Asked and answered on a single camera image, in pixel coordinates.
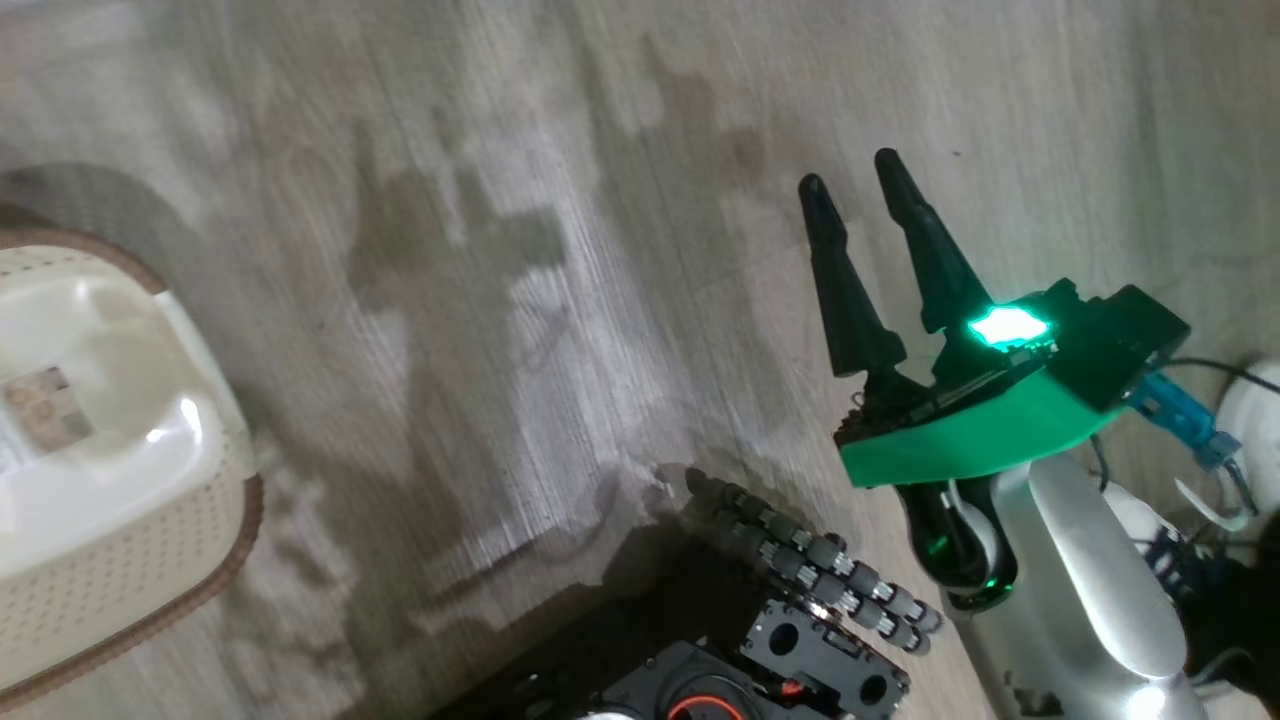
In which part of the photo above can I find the printed basket label sticker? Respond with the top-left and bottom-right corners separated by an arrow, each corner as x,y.
0,366 -> 97,477

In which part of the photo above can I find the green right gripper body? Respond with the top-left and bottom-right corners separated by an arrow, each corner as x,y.
833,345 -> 1131,490

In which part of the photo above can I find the cream perforated laundry basket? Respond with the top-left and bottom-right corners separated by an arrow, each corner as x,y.
0,228 -> 265,711

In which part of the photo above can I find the blue plug right camera cable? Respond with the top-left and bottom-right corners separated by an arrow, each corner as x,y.
1125,358 -> 1280,473

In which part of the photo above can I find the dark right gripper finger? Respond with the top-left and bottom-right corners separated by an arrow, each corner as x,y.
873,148 -> 996,336
797,173 -> 909,379

